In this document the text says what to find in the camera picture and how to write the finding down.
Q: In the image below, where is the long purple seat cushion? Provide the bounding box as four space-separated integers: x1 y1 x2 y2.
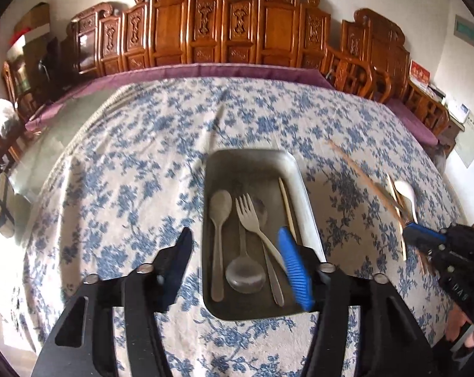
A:
24 63 337 127

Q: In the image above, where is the blue floral tablecloth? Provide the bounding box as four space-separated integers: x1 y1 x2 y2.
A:
11 76 470 377

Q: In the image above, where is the white plastic fork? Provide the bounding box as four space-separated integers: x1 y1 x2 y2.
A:
235 194 289 276

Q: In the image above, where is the person's right hand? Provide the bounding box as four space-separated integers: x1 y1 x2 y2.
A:
444 309 474 349

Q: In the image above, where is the short purple seat cushion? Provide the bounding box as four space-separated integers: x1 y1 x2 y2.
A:
384 98 439 147

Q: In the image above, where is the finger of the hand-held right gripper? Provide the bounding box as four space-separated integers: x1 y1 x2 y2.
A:
403 222 448 247

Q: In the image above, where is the red card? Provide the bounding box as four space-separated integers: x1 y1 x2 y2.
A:
409 60 433 89

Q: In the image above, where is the brown wooden chopstick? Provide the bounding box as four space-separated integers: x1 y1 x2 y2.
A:
329 140 410 215

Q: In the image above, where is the beige object with dark band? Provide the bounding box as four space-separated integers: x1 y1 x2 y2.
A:
0 172 16 239

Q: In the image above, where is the white box with blue print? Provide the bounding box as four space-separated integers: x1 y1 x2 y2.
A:
449 100 472 123

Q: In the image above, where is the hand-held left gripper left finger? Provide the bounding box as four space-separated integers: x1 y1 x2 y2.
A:
32 227 194 377

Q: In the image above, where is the wooden side table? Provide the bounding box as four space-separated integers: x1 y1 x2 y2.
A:
433 86 466 155

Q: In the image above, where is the rectangular metal tray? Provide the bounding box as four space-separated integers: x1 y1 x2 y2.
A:
202 148 327 321

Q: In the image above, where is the green wall electrical panel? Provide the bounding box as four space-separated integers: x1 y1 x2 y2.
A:
455 14 474 56

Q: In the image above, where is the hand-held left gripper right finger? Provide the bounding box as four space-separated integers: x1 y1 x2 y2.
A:
277 226 434 377

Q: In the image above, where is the carved wooden sofa bench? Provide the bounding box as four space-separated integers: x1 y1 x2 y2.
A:
66 0 340 88

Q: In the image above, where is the slim metal spoon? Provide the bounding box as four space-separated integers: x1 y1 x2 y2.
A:
253 197 286 307

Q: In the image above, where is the dark wooden cabinet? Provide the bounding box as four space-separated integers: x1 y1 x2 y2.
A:
3 35 71 107

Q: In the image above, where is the carved wooden armchair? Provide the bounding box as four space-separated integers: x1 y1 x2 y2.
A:
325 8 450 143

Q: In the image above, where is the light bamboo chopstick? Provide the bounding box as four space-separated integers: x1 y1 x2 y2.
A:
278 177 299 243
386 173 407 262

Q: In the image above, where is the clear plastic bag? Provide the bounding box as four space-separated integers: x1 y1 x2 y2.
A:
0 92 20 139

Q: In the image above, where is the large round metal spoon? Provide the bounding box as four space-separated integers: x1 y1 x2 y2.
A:
225 224 267 294

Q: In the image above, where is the cardboard boxes stack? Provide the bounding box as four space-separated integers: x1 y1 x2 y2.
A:
8 2 51 48

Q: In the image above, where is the long-handled white spoon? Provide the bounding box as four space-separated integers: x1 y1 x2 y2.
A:
209 189 233 303

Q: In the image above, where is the short white soup spoon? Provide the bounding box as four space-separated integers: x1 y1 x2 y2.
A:
394 180 419 225

